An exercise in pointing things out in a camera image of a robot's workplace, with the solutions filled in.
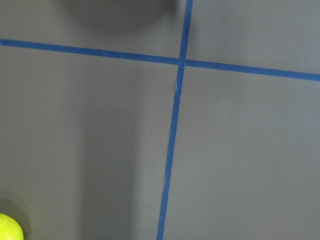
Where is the yellow lemon near board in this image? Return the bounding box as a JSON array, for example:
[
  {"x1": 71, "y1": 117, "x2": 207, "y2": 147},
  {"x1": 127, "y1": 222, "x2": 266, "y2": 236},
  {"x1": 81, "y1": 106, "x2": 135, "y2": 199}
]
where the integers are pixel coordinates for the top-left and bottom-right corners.
[{"x1": 0, "y1": 213, "x2": 24, "y2": 240}]

